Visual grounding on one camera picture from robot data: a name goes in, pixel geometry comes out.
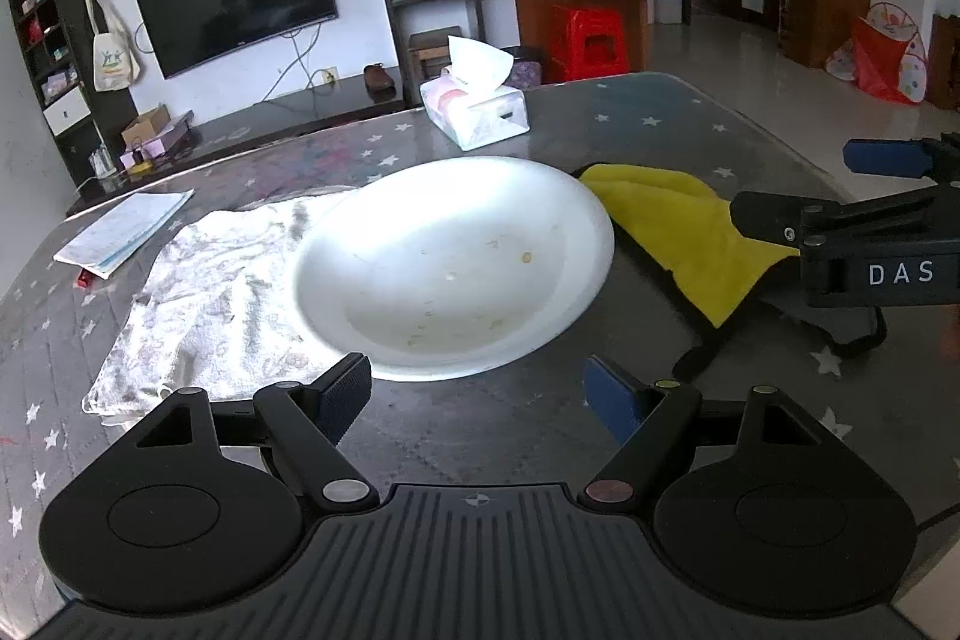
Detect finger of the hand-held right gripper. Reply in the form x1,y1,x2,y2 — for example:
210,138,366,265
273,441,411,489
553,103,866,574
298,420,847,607
844,134,960,184
731,182,960,251

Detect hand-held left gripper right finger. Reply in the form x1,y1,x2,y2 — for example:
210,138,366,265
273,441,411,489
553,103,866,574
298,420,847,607
583,355,845,510

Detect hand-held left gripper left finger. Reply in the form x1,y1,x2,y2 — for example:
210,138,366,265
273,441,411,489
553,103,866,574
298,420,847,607
124,353,380,512

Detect yellow cleaning cloth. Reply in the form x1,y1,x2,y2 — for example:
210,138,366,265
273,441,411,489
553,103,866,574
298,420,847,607
577,162,802,330

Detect white plate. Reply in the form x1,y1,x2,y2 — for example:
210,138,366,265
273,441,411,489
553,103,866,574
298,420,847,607
291,156,616,382

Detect red and white play tent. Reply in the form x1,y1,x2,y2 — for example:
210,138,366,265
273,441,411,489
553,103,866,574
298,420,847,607
825,1,931,105

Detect white patterned towel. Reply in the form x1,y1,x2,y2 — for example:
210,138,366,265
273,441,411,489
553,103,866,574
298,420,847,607
81,186,361,420

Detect red plastic stool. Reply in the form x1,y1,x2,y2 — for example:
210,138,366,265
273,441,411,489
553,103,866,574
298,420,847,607
553,5,629,84

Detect paper booklet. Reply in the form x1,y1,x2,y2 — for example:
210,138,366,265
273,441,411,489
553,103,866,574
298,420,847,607
54,190,194,280

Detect dark patterned bin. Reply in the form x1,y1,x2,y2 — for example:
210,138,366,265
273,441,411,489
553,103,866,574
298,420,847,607
499,44,542,90

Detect dark television bench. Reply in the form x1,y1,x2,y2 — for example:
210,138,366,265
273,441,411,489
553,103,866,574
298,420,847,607
67,77,410,214

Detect tissue box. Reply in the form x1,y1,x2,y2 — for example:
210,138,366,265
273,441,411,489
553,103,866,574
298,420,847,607
418,34,531,152

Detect purple box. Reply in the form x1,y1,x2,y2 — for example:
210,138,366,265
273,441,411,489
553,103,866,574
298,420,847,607
120,111,194,169

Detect brown wooden counter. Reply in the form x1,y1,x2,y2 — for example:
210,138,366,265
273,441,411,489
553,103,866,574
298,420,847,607
472,0,650,86

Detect cardboard box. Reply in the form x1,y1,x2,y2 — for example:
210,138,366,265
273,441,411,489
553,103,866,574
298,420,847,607
121,105,172,148

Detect wooden stool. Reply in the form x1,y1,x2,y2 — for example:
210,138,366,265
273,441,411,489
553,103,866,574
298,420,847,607
409,26,470,86

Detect dark shelf unit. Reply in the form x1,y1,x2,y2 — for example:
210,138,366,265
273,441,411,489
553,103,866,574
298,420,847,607
0,0,136,191

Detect cream tote bag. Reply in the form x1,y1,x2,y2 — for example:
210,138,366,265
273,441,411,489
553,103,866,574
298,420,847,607
81,0,142,92

